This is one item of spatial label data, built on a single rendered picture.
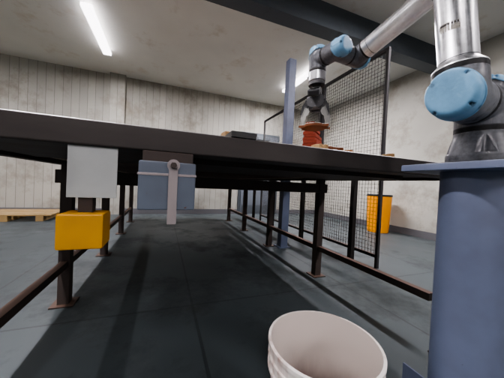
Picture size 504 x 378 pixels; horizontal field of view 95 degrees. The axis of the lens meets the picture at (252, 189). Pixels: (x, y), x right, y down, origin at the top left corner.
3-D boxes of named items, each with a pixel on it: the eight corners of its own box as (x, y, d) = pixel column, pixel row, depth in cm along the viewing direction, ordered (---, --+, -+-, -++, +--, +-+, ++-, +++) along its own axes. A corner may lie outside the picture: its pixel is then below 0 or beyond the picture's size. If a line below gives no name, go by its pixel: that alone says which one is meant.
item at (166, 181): (195, 224, 59) (198, 153, 59) (134, 225, 54) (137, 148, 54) (190, 217, 69) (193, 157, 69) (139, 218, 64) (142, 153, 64)
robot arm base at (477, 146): (532, 160, 62) (534, 123, 61) (490, 160, 59) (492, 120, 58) (468, 164, 77) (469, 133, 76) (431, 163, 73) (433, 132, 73)
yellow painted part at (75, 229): (102, 249, 53) (106, 145, 52) (53, 251, 50) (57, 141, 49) (109, 240, 60) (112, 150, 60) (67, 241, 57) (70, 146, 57)
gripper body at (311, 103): (325, 112, 107) (326, 86, 107) (323, 106, 99) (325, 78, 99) (308, 114, 110) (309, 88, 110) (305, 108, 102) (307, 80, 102)
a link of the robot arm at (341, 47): (359, 38, 93) (337, 51, 103) (340, 29, 88) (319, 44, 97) (358, 58, 93) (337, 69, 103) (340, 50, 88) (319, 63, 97)
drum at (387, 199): (396, 233, 433) (398, 195, 432) (379, 234, 417) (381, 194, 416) (376, 229, 475) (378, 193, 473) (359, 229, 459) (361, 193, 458)
